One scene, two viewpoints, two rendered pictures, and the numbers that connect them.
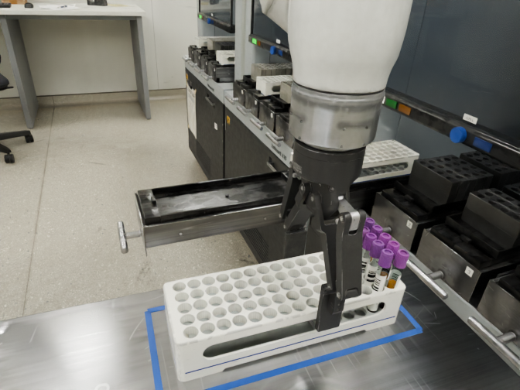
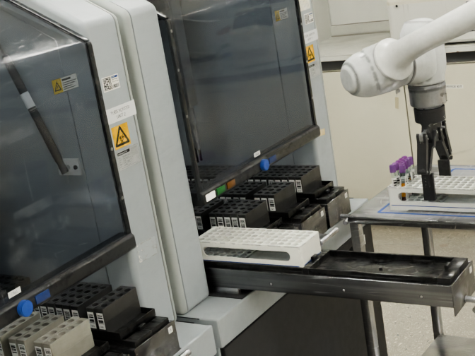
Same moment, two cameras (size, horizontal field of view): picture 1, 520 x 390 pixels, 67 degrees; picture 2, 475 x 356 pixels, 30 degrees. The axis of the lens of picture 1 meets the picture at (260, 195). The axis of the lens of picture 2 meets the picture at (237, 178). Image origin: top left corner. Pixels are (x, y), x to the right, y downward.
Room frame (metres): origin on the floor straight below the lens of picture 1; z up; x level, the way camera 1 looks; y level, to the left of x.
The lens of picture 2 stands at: (1.93, 1.46, 1.56)
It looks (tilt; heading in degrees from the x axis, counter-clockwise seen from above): 15 degrees down; 238
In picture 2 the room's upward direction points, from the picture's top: 10 degrees counter-clockwise
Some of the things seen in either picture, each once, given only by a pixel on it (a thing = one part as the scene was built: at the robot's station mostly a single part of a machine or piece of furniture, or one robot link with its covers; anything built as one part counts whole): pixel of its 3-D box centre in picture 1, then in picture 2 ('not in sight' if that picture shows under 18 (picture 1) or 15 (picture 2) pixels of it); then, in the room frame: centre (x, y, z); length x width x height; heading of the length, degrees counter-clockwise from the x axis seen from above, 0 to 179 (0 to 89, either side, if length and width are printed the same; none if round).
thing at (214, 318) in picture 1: (285, 303); (451, 193); (0.38, -0.04, 0.85); 0.30 x 0.10 x 0.06; 111
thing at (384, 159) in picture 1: (354, 165); (256, 248); (0.86, -0.22, 0.83); 0.30 x 0.10 x 0.06; 113
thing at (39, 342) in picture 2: not in sight; (60, 343); (1.41, -0.11, 0.85); 0.12 x 0.02 x 0.06; 23
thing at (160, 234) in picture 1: (283, 196); (326, 274); (0.79, -0.05, 0.78); 0.73 x 0.14 x 0.09; 113
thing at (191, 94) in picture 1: (189, 109); not in sight; (2.46, 0.48, 0.43); 0.27 x 0.02 x 0.36; 23
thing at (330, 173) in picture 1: (324, 176); (430, 123); (0.39, -0.07, 1.03); 0.08 x 0.07 x 0.09; 21
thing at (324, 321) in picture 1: (330, 306); (444, 172); (0.34, -0.09, 0.89); 0.03 x 0.01 x 0.07; 111
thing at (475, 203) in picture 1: (492, 220); (282, 198); (0.61, -0.43, 0.85); 0.12 x 0.02 x 0.06; 23
